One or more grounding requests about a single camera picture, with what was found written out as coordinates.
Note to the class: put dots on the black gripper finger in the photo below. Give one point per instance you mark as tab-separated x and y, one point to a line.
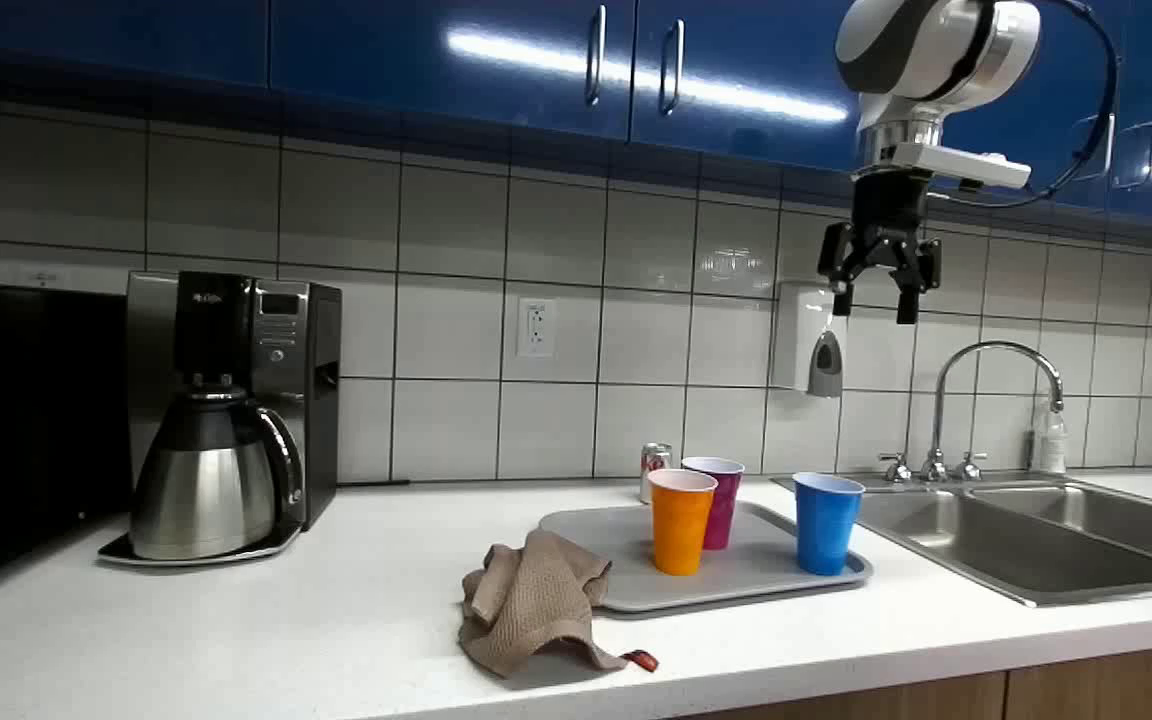
841	297
910	302

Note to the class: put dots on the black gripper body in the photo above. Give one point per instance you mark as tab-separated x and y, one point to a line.
883	230

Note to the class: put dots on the blue plastic cup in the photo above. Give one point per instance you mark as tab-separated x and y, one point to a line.
826	515

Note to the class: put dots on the purple plastic cup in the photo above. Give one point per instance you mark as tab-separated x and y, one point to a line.
724	477

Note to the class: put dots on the orange plastic cup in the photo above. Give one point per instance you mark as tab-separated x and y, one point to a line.
683	506

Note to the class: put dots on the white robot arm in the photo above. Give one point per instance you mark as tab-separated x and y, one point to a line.
914	67

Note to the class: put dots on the grey serving tray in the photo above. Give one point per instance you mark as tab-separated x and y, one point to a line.
754	564

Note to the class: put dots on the chrome gooseneck faucet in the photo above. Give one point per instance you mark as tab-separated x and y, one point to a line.
986	409

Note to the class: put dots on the blue upper cabinets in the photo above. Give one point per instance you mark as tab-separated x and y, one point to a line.
648	88

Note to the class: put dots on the dish soap bottle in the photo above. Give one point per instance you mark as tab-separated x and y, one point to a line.
1051	441

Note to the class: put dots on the stainless steel double sink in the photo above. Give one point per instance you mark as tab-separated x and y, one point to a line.
1004	551

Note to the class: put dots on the brown cloth towel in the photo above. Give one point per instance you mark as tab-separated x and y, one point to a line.
539	598

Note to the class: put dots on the wooden lower cabinet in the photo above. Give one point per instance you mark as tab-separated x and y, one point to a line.
1077	691

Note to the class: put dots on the steel coffee carafe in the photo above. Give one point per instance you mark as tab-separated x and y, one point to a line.
220	477

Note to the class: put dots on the black steel coffee maker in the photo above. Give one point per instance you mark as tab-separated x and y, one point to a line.
237	333

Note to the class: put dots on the black microwave oven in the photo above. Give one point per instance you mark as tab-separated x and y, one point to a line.
62	412

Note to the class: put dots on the white wall outlet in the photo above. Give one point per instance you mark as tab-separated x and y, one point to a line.
534	325

